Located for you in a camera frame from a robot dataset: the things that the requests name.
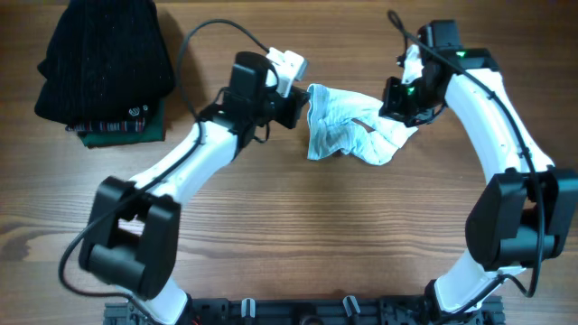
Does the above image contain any light blue striped cloth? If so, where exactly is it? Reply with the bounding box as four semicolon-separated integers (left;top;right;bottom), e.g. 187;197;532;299
307;84;418;166

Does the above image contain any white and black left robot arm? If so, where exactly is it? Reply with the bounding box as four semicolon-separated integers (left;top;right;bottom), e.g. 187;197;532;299
79;48;309;324

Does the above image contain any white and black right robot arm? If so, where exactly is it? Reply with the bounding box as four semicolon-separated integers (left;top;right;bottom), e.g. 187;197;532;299
379;20;577;324

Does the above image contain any dark green folded garment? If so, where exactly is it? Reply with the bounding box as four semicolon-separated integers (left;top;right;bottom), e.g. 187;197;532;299
78;100;165;148

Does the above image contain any striped folded garment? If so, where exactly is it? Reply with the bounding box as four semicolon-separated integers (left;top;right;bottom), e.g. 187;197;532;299
65;118;146;133

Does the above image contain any black knitted garment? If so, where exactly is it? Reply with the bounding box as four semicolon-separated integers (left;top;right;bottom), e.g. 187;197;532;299
34;0;174;125

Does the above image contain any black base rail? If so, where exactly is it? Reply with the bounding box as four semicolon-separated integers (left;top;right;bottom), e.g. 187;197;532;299
102;295;506;325

